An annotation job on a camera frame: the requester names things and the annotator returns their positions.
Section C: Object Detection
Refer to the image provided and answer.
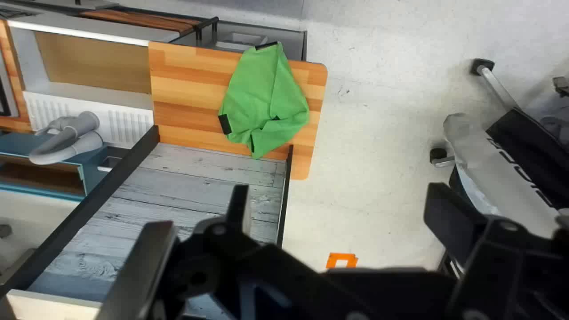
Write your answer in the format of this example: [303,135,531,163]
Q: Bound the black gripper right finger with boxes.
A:
[424,181,569,320]

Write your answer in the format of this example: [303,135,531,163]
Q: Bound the orange tape marker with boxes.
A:
[326,252,360,273]

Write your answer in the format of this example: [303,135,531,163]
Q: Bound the silver black bracket device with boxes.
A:
[429,57,569,238]

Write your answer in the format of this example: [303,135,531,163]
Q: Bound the black frame post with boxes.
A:
[0,124,163,298]

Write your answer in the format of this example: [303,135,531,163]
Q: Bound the white sink with drainboard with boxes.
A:
[8,17,157,147]

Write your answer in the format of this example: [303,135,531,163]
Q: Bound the wooden butcher block countertop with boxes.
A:
[148,41,330,181]

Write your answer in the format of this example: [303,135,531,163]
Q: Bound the grey kitchen faucet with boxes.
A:
[27,110,107,167]

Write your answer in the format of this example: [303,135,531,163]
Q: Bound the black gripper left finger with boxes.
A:
[97,183,264,320]

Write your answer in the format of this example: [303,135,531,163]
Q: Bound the teal panel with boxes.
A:
[0,131,131,201]

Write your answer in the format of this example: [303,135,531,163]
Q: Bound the green cloth rag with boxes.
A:
[218,41,312,160]

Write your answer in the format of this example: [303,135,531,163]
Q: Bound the black wire rack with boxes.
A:
[170,14,310,62]

